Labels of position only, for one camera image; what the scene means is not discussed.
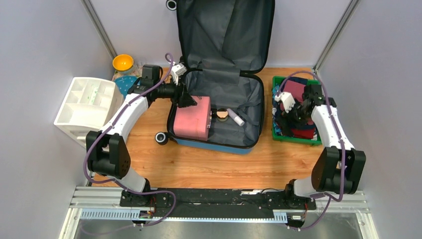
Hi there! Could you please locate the pink leather toiletry bag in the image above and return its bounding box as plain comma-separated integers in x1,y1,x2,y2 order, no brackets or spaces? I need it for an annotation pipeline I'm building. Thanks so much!
173,96,211,141

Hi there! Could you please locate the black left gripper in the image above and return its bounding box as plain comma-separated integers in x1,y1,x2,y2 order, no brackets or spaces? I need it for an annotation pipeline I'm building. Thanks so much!
154,75,197,109

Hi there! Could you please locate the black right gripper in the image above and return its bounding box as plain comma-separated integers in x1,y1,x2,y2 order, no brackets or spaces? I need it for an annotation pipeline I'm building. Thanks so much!
275,98,311,137

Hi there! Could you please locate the teal polka-dot plate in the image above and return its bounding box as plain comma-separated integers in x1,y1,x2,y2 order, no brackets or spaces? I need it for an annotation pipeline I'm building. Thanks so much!
114,75,138,98

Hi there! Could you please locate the dark red garment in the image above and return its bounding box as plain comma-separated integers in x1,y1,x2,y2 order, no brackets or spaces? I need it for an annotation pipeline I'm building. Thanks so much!
291,128,317,140

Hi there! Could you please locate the navy blue garment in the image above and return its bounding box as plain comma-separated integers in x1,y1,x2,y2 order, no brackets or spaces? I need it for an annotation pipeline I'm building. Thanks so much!
272,77,316,140

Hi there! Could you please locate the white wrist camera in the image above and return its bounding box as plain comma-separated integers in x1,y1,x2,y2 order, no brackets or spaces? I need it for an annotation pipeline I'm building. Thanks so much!
274,92,296,113
170,63,187,86

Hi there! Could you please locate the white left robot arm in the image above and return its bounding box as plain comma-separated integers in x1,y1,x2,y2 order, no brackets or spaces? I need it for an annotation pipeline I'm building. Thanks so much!
83,62,197,207

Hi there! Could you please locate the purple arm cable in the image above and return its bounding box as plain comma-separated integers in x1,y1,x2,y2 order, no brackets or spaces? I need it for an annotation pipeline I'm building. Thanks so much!
83,52,177,228
277,70,347,231

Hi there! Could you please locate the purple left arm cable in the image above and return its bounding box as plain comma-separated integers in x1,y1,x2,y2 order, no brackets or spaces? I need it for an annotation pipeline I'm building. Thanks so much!
83,52,177,228

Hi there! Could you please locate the pinkish maroon garment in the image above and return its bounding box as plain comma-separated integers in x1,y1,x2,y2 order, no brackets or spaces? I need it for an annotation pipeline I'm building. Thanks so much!
281,77,308,104

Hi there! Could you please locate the green plastic tray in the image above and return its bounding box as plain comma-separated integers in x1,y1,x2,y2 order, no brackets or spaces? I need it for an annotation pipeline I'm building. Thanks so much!
272,76,322,146

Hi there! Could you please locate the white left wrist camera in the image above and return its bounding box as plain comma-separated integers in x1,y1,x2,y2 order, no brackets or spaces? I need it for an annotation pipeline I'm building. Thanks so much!
170,63,187,86

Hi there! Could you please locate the blue fish-print suitcase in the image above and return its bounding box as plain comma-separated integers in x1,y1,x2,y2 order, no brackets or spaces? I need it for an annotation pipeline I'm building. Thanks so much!
167,0,276,154

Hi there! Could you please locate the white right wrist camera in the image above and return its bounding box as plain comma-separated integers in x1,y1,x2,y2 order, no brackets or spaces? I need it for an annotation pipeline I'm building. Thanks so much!
274,92,296,113

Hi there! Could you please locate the white plastic drawer organizer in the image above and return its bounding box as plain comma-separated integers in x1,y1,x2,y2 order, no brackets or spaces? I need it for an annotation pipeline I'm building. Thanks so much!
54,77,124,148

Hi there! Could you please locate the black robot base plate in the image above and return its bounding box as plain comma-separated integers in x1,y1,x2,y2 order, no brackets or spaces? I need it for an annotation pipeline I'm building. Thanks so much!
119,188,317,226

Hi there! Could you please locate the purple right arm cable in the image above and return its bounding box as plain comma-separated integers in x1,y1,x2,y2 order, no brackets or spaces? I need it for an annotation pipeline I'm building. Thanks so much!
277,70,347,231

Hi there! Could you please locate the yellow bowl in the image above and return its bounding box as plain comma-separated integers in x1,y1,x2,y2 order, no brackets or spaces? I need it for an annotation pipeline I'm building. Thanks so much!
112,54,134,72

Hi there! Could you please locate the aluminium frame rail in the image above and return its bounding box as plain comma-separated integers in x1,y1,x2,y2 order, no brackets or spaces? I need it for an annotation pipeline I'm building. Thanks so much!
60,187,379,239

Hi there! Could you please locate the white lavender cosmetic tube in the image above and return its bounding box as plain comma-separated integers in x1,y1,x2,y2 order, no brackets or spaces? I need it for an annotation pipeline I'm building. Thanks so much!
226,109,244,126

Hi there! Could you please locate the gold lid cosmetic jar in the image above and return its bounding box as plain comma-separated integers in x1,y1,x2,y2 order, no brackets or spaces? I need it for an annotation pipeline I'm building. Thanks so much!
215,109,229,122

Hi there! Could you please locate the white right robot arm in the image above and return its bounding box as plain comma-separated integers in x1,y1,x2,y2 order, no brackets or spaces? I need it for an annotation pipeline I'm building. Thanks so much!
280,84,366,209

